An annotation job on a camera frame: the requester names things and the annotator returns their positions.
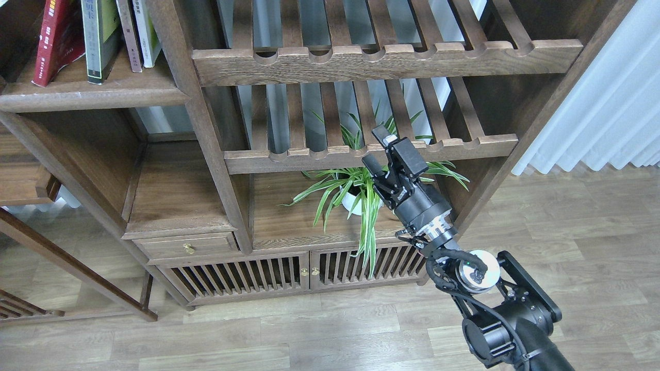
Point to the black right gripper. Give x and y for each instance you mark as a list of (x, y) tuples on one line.
[(422, 210)]

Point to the black yellow-green cover book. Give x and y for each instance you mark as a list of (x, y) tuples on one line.
[(102, 30)]

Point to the red cover book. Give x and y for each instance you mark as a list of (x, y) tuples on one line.
[(61, 40)]

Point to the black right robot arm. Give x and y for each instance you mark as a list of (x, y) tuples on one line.
[(508, 318)]

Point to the green spider plant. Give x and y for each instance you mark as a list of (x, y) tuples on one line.
[(353, 186)]

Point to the white plant pot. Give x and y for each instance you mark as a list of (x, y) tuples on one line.
[(362, 200)]

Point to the brown wooden bookshelf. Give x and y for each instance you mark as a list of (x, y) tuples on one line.
[(201, 148)]

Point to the brass drawer knob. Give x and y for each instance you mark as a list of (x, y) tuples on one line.
[(189, 249)]

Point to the white pleated curtain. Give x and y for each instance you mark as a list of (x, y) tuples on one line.
[(611, 116)]

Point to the white green upright book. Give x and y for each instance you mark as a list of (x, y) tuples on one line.
[(149, 42)]

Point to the brown spine upright book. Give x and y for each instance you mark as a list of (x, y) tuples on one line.
[(127, 19)]

